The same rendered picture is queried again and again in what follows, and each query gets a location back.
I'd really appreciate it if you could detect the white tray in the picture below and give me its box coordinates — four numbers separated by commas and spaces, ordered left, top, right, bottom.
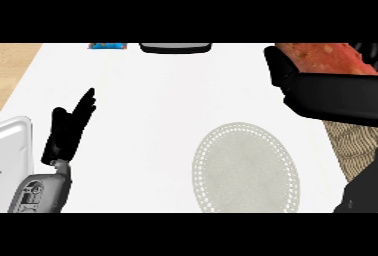
0, 115, 36, 213

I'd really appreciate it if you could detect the grey oval placemat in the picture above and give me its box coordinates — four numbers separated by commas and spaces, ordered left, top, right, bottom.
191, 121, 301, 214

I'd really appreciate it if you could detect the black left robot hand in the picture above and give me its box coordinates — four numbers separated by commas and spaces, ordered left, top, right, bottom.
40, 87, 98, 167

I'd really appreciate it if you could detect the orange-red sweet potato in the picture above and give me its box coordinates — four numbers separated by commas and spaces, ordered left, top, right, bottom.
275, 43, 378, 76

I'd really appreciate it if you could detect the tan wicker basket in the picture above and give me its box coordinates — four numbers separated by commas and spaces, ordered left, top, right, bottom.
322, 119, 378, 183

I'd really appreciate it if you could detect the blue packet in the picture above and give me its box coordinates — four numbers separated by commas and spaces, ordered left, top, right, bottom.
87, 43, 129, 50

